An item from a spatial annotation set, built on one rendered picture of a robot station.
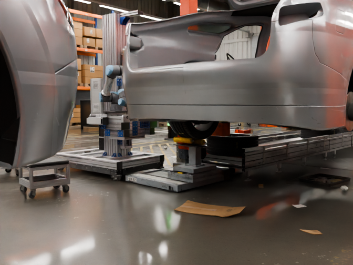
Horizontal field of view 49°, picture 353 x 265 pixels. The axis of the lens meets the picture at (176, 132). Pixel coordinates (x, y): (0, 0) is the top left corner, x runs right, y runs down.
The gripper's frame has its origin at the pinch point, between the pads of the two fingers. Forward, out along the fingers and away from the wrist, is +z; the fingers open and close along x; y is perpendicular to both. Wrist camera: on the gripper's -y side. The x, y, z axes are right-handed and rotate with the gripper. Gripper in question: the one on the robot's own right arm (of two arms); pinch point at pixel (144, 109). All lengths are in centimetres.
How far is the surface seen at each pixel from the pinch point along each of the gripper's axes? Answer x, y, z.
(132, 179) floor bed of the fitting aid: 54, -60, 10
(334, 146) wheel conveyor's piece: -67, -35, 360
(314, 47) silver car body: -203, -84, -64
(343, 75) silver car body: -202, -91, -18
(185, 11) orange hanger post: -60, 119, 52
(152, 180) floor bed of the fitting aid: 24, -74, 9
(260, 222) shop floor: -99, -162, -16
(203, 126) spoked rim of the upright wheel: -35, -32, 50
